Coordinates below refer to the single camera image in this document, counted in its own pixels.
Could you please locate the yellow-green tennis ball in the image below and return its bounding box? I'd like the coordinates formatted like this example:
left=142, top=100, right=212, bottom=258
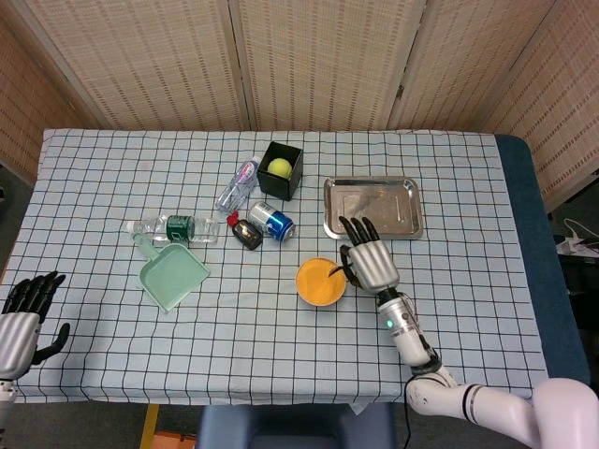
left=267, top=157, right=294, bottom=179

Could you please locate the white cables and charger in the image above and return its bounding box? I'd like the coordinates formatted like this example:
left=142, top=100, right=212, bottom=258
left=554, top=217, right=599, bottom=257

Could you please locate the blue and white can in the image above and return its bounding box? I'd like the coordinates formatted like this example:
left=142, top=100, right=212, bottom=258
left=247, top=200, right=298, bottom=241

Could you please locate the blue checked tablecloth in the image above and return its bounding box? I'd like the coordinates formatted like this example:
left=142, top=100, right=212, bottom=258
left=8, top=128, right=549, bottom=406

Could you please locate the small black bottle red cap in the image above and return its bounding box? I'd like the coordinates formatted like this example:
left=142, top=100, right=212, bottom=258
left=226, top=210, right=263, bottom=252

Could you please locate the yellow wooden strip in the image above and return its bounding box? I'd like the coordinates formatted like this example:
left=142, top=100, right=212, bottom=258
left=139, top=404, right=160, bottom=449

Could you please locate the black square box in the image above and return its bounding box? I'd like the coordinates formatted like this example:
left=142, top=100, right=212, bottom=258
left=256, top=141, right=304, bottom=202

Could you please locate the beige woven folding screen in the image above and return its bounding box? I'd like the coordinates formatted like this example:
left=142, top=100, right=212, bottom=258
left=0, top=0, right=599, bottom=211

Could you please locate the blue chair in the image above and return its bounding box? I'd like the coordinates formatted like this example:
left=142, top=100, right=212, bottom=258
left=196, top=402, right=397, bottom=449

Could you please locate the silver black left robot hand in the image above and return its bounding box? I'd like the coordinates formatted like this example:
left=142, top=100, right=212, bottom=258
left=0, top=270, right=71, bottom=381

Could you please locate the silver metal tray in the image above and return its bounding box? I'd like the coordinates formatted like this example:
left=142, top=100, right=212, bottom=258
left=323, top=175, right=425, bottom=241

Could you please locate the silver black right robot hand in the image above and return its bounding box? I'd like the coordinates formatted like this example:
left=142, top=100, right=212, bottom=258
left=338, top=215, right=402, bottom=296

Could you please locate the clear bottle pink label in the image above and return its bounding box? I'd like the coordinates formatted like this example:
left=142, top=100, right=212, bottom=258
left=215, top=156, right=261, bottom=212

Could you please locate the white bowl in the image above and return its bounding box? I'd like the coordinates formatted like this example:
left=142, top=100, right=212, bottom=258
left=295, top=257, right=349, bottom=308

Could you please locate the green plastic dustpan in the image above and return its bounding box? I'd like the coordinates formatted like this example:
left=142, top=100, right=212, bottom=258
left=132, top=232, right=211, bottom=314

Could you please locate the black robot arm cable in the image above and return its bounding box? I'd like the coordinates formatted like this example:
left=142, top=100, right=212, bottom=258
left=402, top=376, right=414, bottom=449

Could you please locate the orange box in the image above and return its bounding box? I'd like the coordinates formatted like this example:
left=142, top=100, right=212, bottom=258
left=153, top=432, right=197, bottom=449

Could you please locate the orange powder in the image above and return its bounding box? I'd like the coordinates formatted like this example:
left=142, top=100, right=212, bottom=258
left=297, top=258, right=347, bottom=304

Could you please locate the clear bottle green label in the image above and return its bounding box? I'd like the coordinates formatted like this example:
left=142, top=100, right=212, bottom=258
left=124, top=213, right=221, bottom=246

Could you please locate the blue padded table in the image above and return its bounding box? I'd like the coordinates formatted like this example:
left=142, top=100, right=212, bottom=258
left=495, top=134, right=592, bottom=389

